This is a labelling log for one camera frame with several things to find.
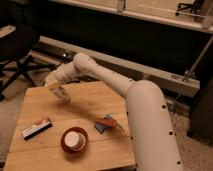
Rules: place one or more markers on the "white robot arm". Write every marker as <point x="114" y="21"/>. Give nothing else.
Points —
<point x="153" y="137"/>

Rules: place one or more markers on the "metal rod stand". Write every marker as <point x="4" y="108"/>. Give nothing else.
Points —
<point x="189" y="73"/>

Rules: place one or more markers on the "blue cloth piece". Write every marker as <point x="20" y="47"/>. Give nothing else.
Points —
<point x="101" y="128"/>

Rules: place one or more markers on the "wooden table board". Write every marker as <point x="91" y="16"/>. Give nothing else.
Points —
<point x="89" y="102"/>

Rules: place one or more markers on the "white cup in bowl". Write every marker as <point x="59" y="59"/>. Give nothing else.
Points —
<point x="74" y="140"/>

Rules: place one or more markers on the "black and red box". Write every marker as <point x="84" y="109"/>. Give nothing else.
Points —
<point x="36" y="128"/>

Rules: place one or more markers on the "black office chair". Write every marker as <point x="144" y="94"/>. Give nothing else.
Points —
<point x="14" y="55"/>

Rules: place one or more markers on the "orange handled tool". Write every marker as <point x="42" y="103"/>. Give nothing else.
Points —
<point x="109" y="122"/>

